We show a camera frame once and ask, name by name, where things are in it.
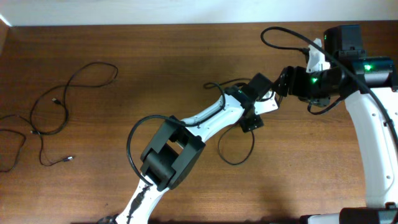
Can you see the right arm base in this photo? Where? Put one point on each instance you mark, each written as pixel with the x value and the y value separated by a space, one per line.
pixel 354 216

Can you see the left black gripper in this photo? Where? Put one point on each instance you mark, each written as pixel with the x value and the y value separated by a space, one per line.
pixel 252 102

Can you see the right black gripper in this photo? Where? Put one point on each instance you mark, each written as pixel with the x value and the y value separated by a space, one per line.
pixel 291 77

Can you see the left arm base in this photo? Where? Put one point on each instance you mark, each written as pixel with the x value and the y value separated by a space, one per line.
pixel 108 220

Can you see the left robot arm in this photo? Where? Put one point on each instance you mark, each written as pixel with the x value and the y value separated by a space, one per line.
pixel 177 144

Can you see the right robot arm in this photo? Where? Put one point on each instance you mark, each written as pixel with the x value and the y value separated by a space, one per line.
pixel 338 66

